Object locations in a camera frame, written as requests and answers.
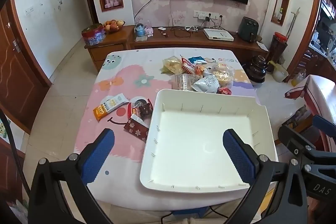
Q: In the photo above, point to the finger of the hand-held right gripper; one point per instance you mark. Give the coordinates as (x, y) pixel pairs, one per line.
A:
(324, 123)
(294, 138)

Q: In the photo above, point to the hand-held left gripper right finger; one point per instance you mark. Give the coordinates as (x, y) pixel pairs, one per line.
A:
(237, 158)

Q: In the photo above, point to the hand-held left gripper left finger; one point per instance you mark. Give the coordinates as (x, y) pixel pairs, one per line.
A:
(98, 158)

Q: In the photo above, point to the dark red snowflake packet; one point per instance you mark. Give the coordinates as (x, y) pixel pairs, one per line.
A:
(136, 129)

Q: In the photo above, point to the white plastic tray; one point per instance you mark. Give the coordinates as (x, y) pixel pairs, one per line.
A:
(189, 140)

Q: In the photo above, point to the orange white snack packet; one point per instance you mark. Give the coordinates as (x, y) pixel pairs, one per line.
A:
(110, 106)

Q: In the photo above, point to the red dark chocolate packet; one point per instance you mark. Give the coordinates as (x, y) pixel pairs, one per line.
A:
(140, 109)

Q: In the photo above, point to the small red snack packet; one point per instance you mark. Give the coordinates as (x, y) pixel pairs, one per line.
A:
(224, 90)

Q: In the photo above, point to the silver snack packet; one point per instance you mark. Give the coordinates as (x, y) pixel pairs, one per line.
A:
(207, 85)

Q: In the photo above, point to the clear bag of pastries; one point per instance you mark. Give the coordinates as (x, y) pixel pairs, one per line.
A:
(223, 74)

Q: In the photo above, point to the clear striped snack packet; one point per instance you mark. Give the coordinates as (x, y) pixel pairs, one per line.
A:
(183, 81)

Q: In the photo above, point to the red white snack packet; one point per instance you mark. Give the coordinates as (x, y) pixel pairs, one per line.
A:
(187, 66)

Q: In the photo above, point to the blue snack packet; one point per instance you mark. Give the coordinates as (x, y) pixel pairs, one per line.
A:
(197, 58)

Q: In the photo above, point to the yellow chips bag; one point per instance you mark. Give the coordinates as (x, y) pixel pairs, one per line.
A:
(172, 65)

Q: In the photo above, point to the colourful printed box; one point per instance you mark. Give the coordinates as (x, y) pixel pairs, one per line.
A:
(296, 121)

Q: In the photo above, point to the red white cloth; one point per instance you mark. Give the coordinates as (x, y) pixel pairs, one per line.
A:
(317, 90)

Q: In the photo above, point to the yellow oil bottle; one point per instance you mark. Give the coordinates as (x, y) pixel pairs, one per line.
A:
(298, 79)

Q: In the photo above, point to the white plastic jug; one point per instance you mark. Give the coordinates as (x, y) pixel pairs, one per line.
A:
(279, 73)

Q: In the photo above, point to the blue stool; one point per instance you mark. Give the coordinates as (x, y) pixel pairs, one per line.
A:
(189, 214)

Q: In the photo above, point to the cartoon printed tablecloth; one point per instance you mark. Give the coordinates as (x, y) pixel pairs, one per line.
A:
(126, 87)

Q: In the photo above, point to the dark brown ceramic pot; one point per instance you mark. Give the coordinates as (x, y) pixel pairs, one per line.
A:
(257, 70)

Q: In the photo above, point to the tall dark jar red lid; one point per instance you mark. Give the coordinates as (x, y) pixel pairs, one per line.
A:
(277, 48)

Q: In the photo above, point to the white paper sheet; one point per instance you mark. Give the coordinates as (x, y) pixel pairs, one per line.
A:
(262, 46)

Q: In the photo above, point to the brown wooden door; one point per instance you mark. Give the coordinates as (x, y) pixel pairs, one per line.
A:
(18, 74)

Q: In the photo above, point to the dark grey air fryer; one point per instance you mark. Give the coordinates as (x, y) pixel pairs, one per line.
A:
(248, 29)

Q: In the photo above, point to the round red blue tin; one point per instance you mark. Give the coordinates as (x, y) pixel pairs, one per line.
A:
(93, 35)

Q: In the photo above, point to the white set-top box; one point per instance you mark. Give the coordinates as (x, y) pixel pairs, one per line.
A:
(218, 34)

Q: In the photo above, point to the wooden television cabinet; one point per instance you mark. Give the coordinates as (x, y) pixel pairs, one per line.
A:
(183, 43)

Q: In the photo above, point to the bowl of fruit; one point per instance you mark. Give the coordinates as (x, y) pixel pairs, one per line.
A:
(113, 26)

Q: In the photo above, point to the pink toy figure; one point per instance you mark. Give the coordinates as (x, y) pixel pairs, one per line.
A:
(149, 29)

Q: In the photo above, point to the white wall sockets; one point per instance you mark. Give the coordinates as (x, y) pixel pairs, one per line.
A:
(206, 15)

